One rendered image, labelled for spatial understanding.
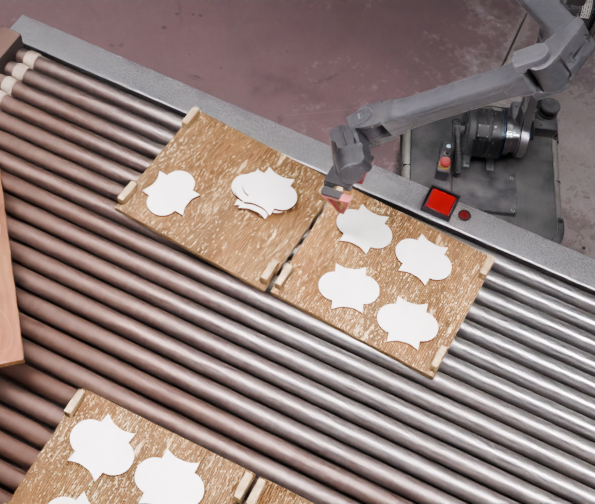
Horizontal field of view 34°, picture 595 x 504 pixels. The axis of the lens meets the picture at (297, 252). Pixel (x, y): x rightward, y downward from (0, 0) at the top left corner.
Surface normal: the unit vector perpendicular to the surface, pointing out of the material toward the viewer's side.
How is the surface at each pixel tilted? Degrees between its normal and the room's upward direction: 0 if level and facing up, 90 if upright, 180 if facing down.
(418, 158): 0
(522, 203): 0
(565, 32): 38
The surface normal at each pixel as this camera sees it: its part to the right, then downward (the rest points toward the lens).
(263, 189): 0.07, -0.51
